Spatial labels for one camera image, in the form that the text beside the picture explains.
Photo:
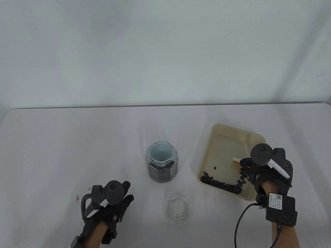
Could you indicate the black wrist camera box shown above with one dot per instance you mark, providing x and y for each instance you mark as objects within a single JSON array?
[
  {"x": 283, "y": 211},
  {"x": 76, "y": 242}
]

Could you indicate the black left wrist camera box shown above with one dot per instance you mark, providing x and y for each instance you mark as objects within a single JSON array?
[{"x": 76, "y": 242}]

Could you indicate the person's right forearm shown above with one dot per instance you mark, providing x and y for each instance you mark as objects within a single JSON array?
[{"x": 288, "y": 239}]

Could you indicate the orange brush with white bristles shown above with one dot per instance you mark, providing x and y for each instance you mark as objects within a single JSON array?
[{"x": 236, "y": 160}]

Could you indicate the clear glass jar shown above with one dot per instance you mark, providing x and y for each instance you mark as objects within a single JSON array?
[{"x": 163, "y": 170}]

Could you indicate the clear glass jar lid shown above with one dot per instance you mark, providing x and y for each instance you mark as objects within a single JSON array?
[{"x": 177, "y": 209}]

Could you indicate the light blue funnel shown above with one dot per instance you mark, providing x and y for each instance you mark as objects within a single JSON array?
[{"x": 160, "y": 152}]

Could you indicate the person's right hand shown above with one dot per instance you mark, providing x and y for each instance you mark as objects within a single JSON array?
[{"x": 258, "y": 175}]

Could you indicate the person's left forearm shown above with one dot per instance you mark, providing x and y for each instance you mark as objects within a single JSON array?
[{"x": 93, "y": 236}]

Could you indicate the beige baking tray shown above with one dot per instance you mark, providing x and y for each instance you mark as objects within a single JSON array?
[{"x": 222, "y": 152}]

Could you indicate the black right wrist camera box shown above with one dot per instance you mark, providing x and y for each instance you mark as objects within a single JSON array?
[{"x": 283, "y": 211}]

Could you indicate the person's left hand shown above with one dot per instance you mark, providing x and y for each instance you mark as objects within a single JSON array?
[{"x": 116, "y": 211}]

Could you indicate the black left hand controller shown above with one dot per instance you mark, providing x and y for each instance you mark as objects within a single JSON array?
[{"x": 113, "y": 192}]

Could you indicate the group of dark coffee beans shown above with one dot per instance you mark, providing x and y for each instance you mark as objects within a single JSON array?
[
  {"x": 219, "y": 184},
  {"x": 163, "y": 174}
]

